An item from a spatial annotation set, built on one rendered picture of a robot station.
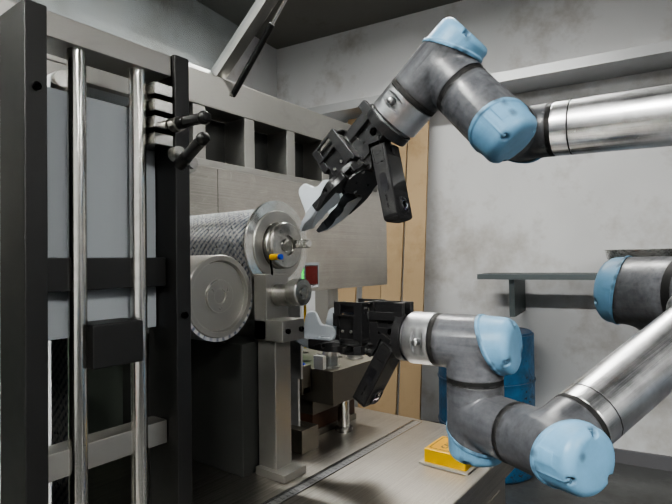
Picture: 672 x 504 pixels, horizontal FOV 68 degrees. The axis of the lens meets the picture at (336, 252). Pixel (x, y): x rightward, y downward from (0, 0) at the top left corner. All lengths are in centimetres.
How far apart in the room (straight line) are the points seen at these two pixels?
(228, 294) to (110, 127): 31
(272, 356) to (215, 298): 12
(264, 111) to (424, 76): 71
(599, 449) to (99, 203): 56
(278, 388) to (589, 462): 42
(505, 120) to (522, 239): 287
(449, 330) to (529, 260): 281
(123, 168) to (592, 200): 314
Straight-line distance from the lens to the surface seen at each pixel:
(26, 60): 50
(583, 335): 349
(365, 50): 415
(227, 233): 83
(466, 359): 69
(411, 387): 333
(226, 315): 76
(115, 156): 55
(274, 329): 76
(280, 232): 80
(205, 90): 122
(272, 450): 82
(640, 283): 92
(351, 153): 73
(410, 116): 71
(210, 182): 118
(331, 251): 149
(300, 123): 144
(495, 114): 65
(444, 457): 86
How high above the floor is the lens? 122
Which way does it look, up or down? 1 degrees up
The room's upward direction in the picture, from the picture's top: 1 degrees counter-clockwise
